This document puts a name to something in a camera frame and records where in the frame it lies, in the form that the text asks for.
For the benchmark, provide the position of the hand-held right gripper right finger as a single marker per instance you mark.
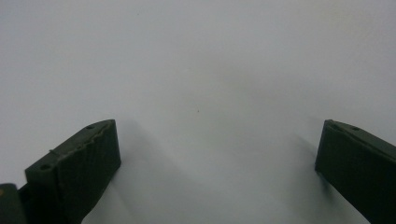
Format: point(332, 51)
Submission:
point(358, 165)

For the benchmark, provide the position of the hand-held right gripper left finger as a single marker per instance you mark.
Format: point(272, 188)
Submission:
point(77, 171)

